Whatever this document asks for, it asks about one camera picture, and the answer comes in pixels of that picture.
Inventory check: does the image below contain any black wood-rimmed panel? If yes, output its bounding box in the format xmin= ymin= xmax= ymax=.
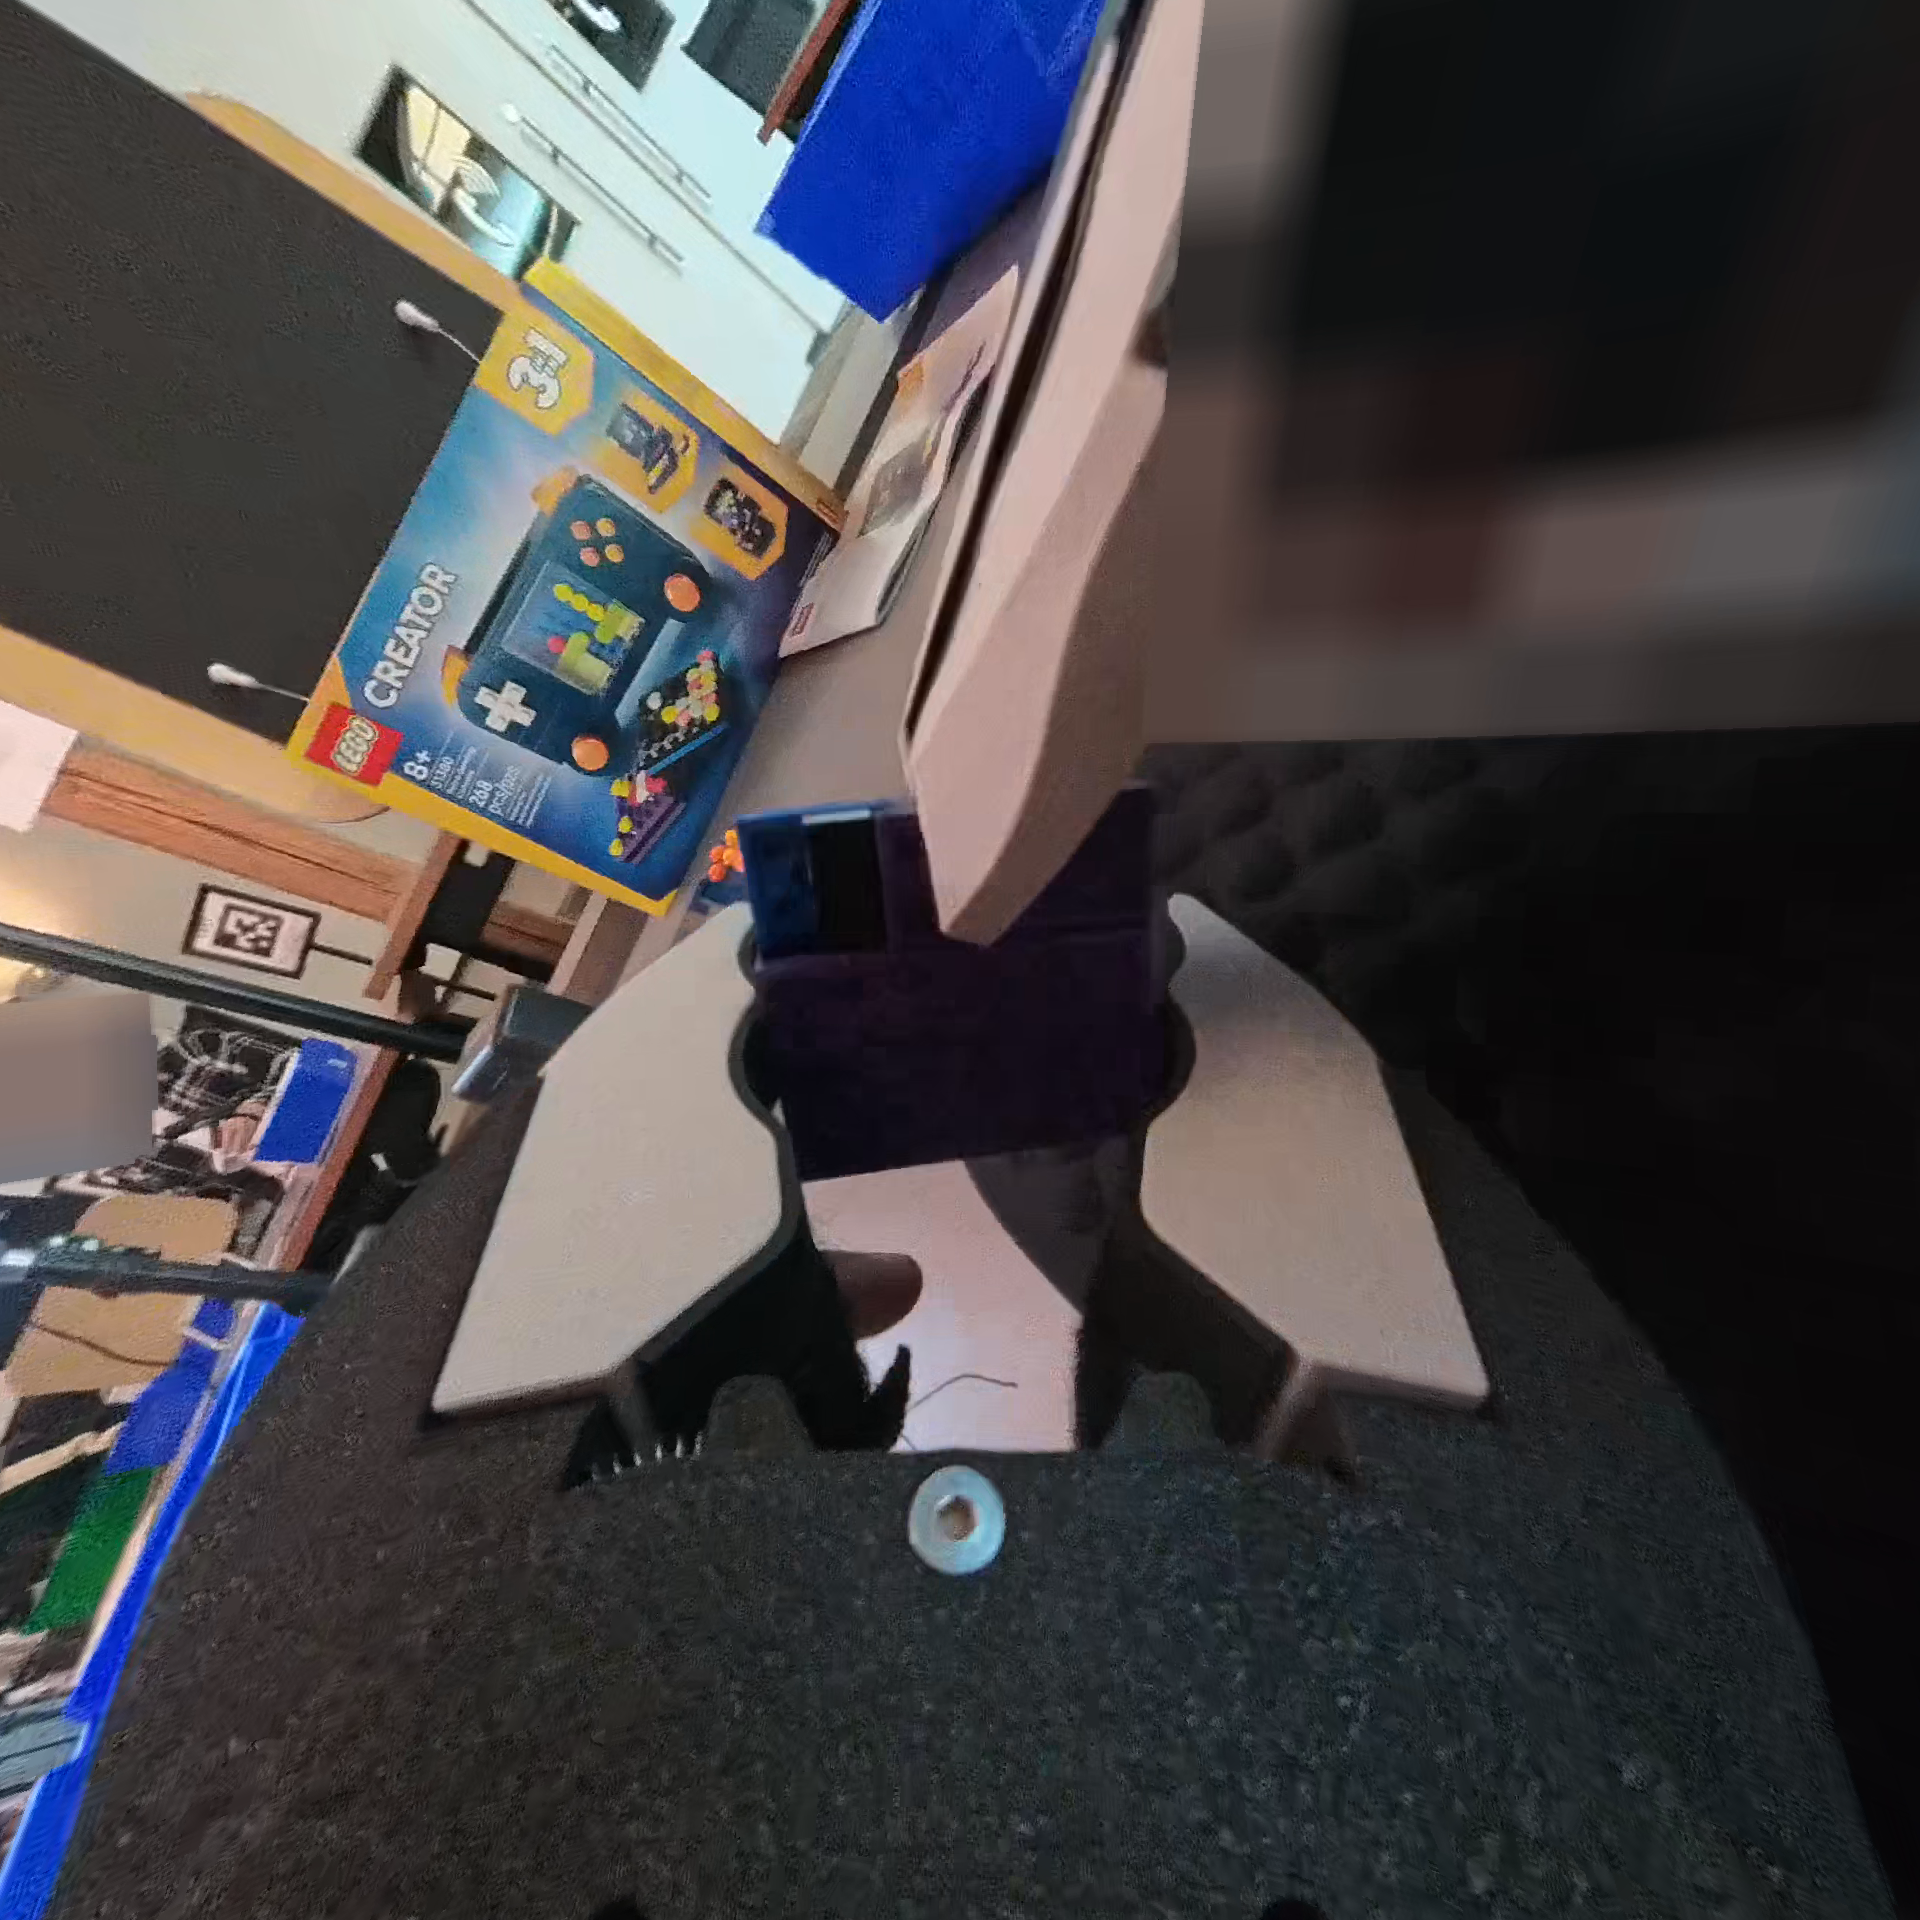
xmin=0 ymin=0 xmax=502 ymax=818

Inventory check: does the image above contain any framed black white marker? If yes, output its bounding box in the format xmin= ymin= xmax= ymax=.
xmin=181 ymin=885 xmax=320 ymax=980

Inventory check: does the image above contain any dark wall sign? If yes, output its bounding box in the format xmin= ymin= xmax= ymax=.
xmin=352 ymin=70 xmax=576 ymax=277

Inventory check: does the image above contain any brick set box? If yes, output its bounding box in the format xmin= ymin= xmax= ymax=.
xmin=284 ymin=259 xmax=849 ymax=920

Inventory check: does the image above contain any person's left hand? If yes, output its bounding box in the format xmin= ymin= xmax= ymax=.
xmin=829 ymin=1252 xmax=926 ymax=1338

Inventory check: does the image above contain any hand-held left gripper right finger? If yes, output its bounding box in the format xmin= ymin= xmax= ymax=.
xmin=1133 ymin=896 xmax=1496 ymax=1419

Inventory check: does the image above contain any black quilted wrist rest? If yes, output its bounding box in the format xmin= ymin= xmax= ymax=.
xmin=1138 ymin=727 xmax=1920 ymax=1501

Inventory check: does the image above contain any black power adapter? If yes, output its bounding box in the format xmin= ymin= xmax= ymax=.
xmin=449 ymin=982 xmax=588 ymax=1103

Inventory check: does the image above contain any brick instruction booklet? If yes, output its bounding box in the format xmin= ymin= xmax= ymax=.
xmin=779 ymin=271 xmax=1029 ymax=664

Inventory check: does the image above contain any blue and purple brick assembly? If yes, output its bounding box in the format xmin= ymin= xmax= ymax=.
xmin=734 ymin=779 xmax=1174 ymax=1178

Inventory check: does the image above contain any black metal pole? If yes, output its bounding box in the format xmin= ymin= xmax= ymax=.
xmin=0 ymin=920 xmax=467 ymax=1058
xmin=0 ymin=1239 xmax=333 ymax=1313

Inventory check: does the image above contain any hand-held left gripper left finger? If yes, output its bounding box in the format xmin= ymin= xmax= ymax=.
xmin=430 ymin=909 xmax=805 ymax=1419

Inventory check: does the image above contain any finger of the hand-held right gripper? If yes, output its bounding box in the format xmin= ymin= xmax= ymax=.
xmin=896 ymin=0 xmax=1212 ymax=947

